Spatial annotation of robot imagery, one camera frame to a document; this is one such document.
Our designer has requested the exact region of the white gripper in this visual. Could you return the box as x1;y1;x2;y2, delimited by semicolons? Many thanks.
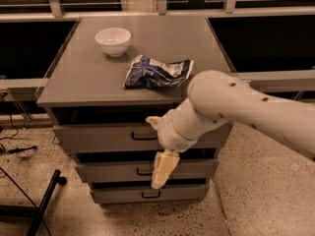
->
146;110;197;190

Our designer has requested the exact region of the grey top drawer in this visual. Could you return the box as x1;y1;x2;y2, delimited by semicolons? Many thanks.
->
52;121;234;154

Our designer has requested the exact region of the grey drawer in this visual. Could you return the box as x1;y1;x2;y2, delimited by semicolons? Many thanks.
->
91;184;210;205
52;121;234;154
76;159;219;184

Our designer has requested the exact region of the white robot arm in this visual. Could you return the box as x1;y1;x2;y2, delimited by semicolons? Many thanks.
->
147;70;315;189

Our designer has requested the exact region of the grey middle drawer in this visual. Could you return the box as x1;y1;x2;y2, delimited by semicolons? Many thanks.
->
76;159;219;184

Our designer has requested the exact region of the grey bottom drawer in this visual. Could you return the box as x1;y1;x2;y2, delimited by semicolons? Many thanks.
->
91;184;210;205

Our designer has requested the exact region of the grey drawer cabinet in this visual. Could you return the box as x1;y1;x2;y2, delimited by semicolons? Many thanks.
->
37;16;231;191

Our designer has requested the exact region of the crumpled blue chip bag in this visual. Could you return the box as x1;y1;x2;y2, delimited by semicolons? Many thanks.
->
123;54;194;89

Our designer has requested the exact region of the white ceramic bowl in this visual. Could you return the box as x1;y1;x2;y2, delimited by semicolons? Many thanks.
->
94;28;131;57

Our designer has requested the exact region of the black metal stand leg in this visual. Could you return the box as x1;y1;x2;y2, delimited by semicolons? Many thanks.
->
0;168;67;236

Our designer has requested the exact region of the metal window railing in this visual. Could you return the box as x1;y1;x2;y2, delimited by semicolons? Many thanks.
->
0;0;315;103

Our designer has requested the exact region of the black cable on floor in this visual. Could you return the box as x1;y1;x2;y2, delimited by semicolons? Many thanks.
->
0;91;38;155

